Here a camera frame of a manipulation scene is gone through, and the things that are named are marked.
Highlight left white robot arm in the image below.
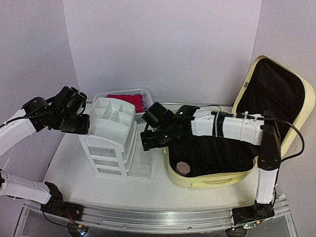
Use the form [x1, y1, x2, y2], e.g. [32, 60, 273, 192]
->
[0, 86, 90, 216]

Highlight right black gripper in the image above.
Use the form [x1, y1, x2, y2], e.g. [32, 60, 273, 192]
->
[140, 125, 175, 152]

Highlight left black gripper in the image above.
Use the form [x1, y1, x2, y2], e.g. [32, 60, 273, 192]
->
[53, 113, 89, 135]

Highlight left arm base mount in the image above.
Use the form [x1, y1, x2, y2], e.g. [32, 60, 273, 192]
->
[41, 182, 84, 221]

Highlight lilac shirt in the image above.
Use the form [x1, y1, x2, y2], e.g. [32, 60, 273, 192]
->
[141, 93, 151, 112]

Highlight red shirt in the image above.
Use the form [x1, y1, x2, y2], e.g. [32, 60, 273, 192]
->
[107, 94, 143, 113]

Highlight white plastic drawer organizer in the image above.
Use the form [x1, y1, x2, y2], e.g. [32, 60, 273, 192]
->
[79, 97, 152, 180]

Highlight white perforated plastic basket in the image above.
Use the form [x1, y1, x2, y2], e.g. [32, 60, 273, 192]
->
[92, 87, 153, 123]

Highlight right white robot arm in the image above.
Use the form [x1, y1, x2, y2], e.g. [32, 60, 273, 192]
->
[140, 102, 281, 219]

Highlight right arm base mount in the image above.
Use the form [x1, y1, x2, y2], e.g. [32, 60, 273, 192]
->
[232, 202, 275, 227]

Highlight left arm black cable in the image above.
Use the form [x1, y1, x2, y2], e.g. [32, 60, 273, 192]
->
[4, 116, 75, 223]

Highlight pale yellow hard-shell suitcase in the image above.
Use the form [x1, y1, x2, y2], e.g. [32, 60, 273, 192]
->
[165, 56, 316, 188]

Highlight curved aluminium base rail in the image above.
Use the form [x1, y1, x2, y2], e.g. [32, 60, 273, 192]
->
[13, 194, 298, 237]

